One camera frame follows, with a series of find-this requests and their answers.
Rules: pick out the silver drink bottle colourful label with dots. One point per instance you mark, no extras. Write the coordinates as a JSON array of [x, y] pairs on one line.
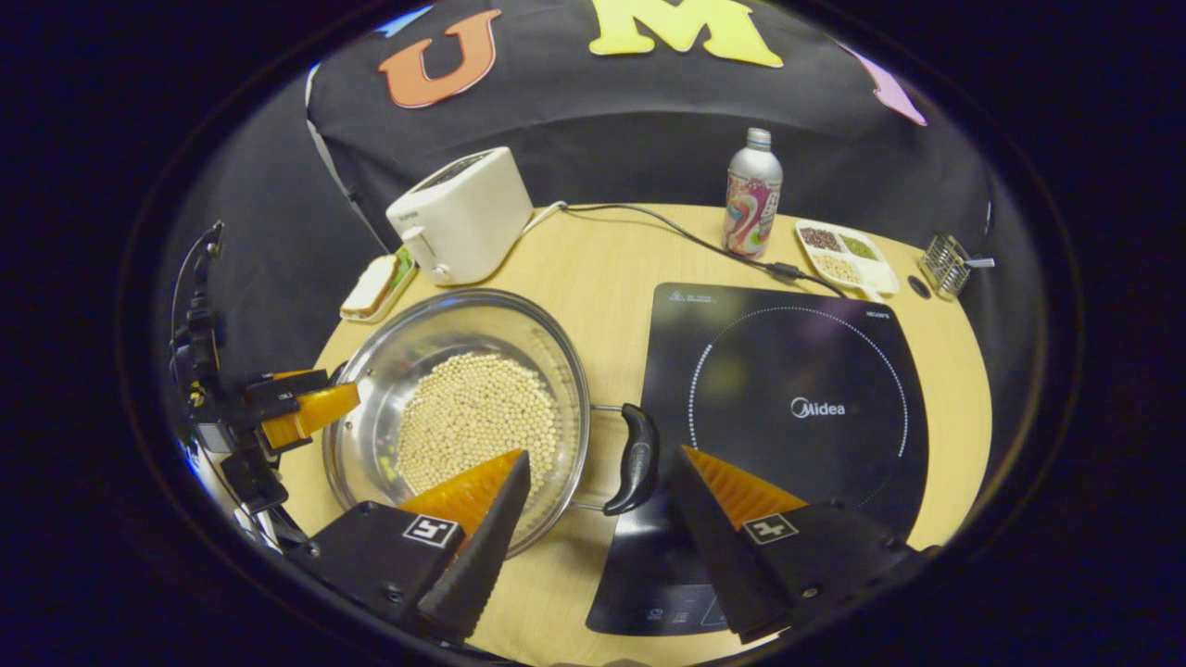
[[752, 204]]

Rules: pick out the pile of soybeans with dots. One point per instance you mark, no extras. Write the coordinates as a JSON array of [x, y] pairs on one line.
[[473, 417]]

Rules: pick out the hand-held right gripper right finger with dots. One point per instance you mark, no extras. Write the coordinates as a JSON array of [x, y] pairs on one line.
[[718, 556]]

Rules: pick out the sandwich with lettuce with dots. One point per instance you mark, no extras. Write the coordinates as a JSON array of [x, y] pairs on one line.
[[369, 285]]

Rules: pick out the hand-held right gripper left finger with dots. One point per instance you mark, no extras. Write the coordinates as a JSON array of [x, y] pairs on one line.
[[486, 556]]

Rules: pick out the white toaster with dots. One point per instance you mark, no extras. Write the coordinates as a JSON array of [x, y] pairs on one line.
[[463, 218]]

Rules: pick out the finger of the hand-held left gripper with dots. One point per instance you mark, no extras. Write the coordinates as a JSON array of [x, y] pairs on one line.
[[315, 412], [287, 387]]

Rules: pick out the white sandwich plate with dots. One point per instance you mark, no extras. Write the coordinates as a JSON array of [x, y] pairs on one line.
[[389, 298]]

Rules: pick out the black induction cooktop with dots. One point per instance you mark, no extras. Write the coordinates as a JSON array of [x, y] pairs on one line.
[[788, 352]]

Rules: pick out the white divided grain tray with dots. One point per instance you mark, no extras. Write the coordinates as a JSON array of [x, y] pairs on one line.
[[848, 259]]

